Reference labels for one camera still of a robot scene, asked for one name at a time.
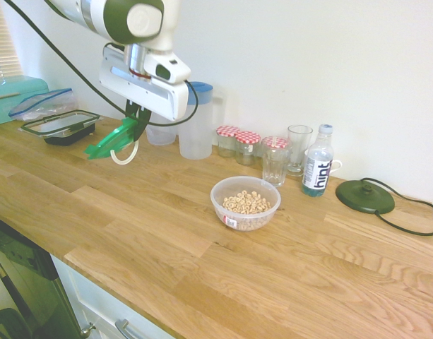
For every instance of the clear zip bag blue seal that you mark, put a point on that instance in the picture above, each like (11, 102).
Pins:
(43, 104)

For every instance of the metal cabinet knob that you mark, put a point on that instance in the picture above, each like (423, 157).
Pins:
(86, 330)

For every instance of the dark round kettle base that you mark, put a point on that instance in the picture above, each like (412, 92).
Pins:
(364, 197)

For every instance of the faceted glass tumbler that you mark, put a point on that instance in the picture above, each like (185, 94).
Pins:
(275, 169)

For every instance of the clear bowl with cereal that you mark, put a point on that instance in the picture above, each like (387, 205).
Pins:
(245, 205)

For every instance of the clear pitcher with blue lid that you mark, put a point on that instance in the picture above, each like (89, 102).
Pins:
(198, 137)

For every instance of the glass jar red checkered lid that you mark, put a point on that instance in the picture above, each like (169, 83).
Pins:
(277, 142)
(227, 139)
(247, 148)

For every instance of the green food container lid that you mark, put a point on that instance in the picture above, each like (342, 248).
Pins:
(113, 141)

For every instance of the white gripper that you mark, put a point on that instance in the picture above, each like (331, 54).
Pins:
(145, 95)

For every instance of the white cup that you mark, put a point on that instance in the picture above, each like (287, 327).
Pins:
(335, 165)

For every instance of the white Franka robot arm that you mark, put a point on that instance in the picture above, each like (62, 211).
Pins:
(131, 19)

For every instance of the dark dishwasher front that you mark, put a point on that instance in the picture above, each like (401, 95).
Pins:
(22, 279)

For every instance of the tall footed drinking glass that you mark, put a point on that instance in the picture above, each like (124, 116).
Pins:
(299, 148)

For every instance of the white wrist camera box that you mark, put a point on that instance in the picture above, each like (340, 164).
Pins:
(168, 70)

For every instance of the clear pitcher with dark lid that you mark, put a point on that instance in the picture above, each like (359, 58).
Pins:
(161, 134)

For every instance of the black container with clear lid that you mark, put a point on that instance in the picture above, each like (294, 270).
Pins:
(59, 125)

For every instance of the hint water bottle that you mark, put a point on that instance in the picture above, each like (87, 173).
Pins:
(316, 169)

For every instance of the window blind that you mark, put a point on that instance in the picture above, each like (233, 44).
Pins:
(4, 46)

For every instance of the teal bread box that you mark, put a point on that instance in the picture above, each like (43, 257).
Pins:
(11, 95)

